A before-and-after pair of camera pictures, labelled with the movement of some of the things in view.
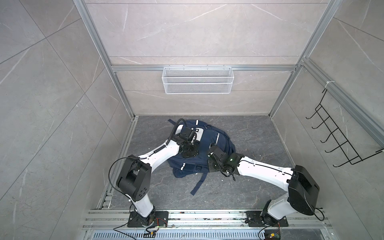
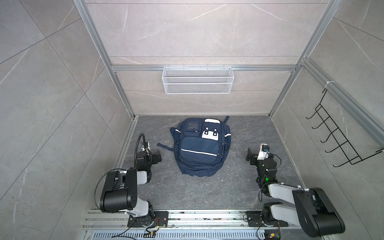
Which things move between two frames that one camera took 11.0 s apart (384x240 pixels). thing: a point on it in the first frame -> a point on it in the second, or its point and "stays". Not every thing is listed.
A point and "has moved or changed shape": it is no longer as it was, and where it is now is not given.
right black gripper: (210, 166) -> (254, 158)
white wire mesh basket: (198, 80) stays
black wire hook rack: (343, 144) stays
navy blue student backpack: (182, 167) has moved or changed shape
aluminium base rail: (205, 224) stays
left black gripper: (196, 150) -> (154, 159)
